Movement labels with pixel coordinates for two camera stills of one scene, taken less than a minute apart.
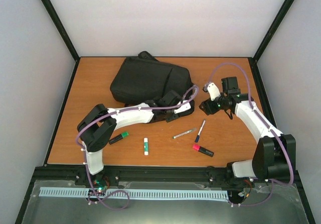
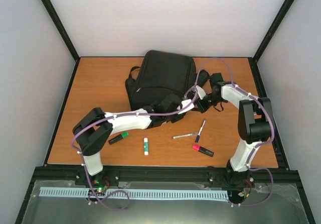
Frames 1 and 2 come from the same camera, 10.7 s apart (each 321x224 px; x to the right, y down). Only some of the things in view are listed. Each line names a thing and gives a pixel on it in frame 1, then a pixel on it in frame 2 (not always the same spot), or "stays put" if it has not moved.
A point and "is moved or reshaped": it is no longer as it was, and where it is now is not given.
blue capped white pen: [197, 137] stays put
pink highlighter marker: [202, 150] stays put
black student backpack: [140, 78] is moved or reshaped
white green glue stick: [146, 146] stays put
